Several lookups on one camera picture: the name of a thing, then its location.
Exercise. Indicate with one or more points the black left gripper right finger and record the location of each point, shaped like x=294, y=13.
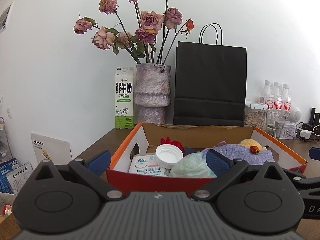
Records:
x=228, y=173

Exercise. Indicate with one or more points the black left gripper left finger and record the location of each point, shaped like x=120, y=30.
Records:
x=88, y=172

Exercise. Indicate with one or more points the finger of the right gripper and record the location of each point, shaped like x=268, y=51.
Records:
x=314, y=153

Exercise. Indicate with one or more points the pale green bag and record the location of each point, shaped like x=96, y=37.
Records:
x=193, y=165

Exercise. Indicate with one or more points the white plastic bottle cap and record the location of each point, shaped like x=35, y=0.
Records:
x=168, y=155

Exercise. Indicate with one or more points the white power adapter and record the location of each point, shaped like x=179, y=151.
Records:
x=306, y=134

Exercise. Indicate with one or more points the lavender knitted cloth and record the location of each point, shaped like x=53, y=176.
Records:
x=234, y=151

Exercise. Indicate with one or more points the yellow white plush toy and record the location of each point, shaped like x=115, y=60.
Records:
x=249, y=143

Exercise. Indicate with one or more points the small dried rose bud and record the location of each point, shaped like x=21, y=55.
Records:
x=254, y=149

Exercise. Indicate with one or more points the white round speaker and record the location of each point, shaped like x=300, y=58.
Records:
x=295, y=114

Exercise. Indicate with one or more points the empty drinking glass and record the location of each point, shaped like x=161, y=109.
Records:
x=275, y=119

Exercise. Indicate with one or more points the white wet wipes pack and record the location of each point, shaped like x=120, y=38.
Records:
x=147, y=165

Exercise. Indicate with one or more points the red fabric flower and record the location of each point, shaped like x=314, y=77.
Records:
x=172, y=142

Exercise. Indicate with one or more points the right red-label water bottle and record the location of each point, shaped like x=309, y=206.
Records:
x=286, y=97

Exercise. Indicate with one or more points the red-label water bottle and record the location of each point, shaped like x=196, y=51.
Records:
x=286, y=97
x=277, y=96
x=267, y=95

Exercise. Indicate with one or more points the clear jar of seeds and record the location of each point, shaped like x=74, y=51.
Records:
x=254, y=114

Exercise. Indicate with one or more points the orange cardboard box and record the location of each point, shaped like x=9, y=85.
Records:
x=148, y=136

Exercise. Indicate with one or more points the middle red-label water bottle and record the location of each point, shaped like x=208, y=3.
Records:
x=277, y=96

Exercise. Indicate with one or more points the left red-label water bottle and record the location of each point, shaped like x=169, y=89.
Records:
x=267, y=95

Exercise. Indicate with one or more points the black paper shopping bag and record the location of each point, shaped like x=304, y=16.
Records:
x=210, y=83

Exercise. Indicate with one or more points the green white milk carton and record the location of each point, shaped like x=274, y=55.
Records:
x=124, y=97

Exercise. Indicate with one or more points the purple textured vase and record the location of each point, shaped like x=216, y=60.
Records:
x=152, y=92

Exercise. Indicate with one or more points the dried rose bouquet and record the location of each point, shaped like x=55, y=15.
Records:
x=147, y=41

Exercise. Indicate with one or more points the white envelope against wall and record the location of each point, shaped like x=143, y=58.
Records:
x=58, y=151

